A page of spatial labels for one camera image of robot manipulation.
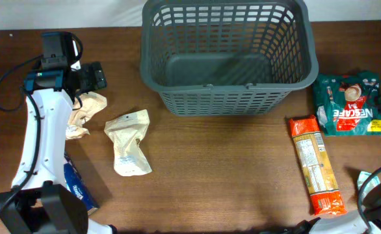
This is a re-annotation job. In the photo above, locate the green Nescafe coffee bag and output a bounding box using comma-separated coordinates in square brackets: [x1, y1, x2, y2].
[312, 71, 381, 137]

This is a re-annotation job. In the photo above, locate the orange spaghetti pasta pack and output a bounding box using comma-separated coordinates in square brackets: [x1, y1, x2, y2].
[289, 115, 347, 215]

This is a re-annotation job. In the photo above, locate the grey plastic laundry basket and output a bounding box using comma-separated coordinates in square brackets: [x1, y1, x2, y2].
[140, 0, 319, 116]

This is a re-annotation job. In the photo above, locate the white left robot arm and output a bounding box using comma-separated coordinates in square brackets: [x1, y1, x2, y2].
[0, 31, 117, 233]

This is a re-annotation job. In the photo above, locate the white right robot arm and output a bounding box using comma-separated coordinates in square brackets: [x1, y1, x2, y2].
[289, 116, 381, 233]

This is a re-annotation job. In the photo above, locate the crumpled brown paper pouch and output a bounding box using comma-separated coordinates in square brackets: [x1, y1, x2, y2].
[66, 92, 107, 140]

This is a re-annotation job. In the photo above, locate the small pale green packet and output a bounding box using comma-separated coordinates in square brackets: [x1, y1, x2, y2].
[356, 170, 381, 192]

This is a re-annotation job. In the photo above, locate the beige paper pouch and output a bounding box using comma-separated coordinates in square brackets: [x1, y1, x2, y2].
[104, 109, 152, 176]

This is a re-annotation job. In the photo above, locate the Kleenex tissue multipack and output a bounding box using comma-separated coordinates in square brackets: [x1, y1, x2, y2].
[64, 151, 99, 216]

